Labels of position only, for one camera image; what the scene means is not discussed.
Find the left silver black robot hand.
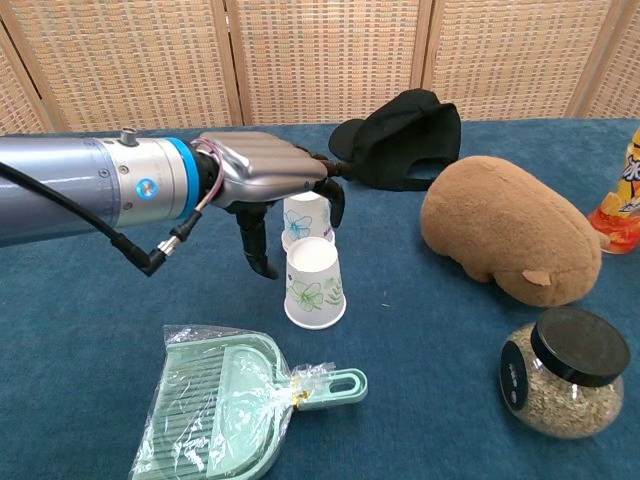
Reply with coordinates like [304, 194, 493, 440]
[192, 131, 354, 281]

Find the white paper cup blue flower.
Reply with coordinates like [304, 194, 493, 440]
[281, 192, 335, 249]

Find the white paper cup green flower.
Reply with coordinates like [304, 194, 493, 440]
[283, 237, 348, 331]

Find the bamboo folding screen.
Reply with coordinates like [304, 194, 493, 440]
[0, 0, 640, 136]

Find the black baseball cap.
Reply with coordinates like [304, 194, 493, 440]
[328, 88, 463, 193]

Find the brown plush toy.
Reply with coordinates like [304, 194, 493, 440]
[419, 155, 612, 308]

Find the green dustpan set in plastic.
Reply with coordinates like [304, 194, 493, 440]
[130, 323, 369, 480]

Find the blue table carpet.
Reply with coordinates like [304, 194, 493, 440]
[0, 117, 640, 480]

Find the orange drink bottle yellow cap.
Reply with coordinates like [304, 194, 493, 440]
[587, 127, 640, 255]

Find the glass jar black lid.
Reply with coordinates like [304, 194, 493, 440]
[499, 306, 632, 440]

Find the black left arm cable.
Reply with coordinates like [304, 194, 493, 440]
[0, 159, 201, 276]

